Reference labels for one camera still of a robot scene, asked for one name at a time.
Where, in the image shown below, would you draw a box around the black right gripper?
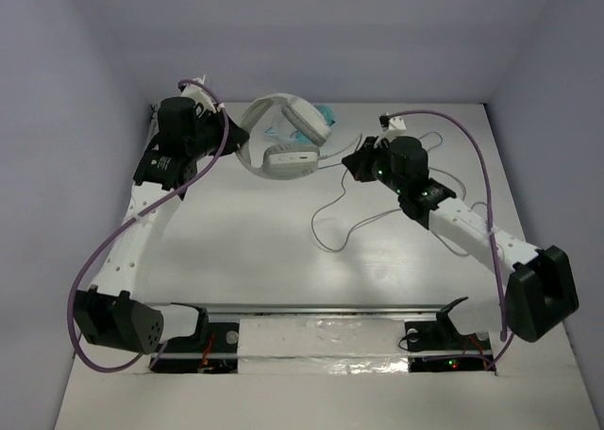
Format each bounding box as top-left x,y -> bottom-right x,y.
343,137 -> 407,196

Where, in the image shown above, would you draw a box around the grey headphone cable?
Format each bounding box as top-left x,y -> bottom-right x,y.
310,135 -> 492,256

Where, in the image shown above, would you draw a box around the white grey over-ear headphones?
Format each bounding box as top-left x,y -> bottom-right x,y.
236,92 -> 324,180

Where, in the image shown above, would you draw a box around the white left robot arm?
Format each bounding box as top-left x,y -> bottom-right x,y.
68,96 -> 248,356

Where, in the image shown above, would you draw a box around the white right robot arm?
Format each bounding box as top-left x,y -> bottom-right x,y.
342,136 -> 579,348

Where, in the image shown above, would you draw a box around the teal cat-ear headphones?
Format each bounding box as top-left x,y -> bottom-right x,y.
263,105 -> 335,146

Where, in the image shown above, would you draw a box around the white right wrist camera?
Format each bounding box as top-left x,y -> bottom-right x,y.
379,114 -> 407,137

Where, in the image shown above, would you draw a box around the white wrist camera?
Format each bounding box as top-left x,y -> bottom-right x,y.
177,74 -> 216,113
379,114 -> 407,137

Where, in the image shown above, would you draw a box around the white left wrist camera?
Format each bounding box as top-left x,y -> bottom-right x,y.
177,74 -> 216,113

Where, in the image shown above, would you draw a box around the blue wired earbuds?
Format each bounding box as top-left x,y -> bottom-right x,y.
417,131 -> 444,155

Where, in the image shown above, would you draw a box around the aluminium side rail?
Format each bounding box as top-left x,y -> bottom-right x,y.
143,104 -> 160,154

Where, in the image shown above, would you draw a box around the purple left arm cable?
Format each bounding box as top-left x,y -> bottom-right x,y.
68,78 -> 232,372

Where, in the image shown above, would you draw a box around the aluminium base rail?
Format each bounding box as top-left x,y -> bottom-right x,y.
141,301 -> 473,319

